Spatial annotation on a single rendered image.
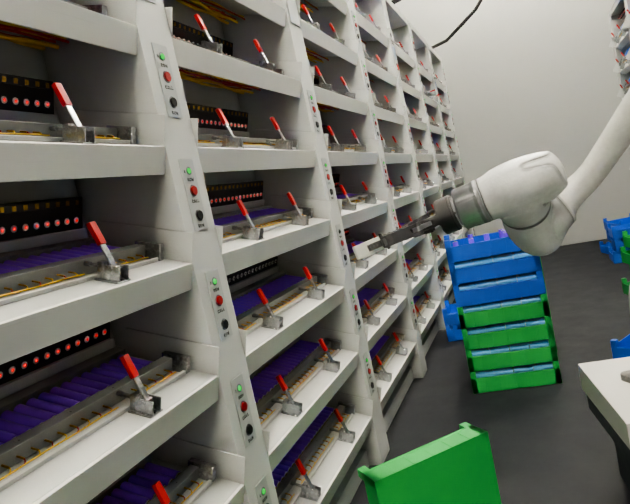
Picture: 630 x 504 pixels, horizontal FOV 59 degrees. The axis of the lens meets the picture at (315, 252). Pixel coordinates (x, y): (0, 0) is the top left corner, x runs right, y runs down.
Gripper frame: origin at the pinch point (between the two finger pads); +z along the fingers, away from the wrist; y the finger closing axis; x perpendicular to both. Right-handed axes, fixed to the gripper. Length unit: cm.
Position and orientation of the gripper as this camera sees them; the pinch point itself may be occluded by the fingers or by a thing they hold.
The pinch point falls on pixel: (369, 247)
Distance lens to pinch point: 123.2
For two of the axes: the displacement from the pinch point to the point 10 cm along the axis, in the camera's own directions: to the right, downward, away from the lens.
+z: -8.5, 3.6, 3.8
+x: -4.0, -9.2, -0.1
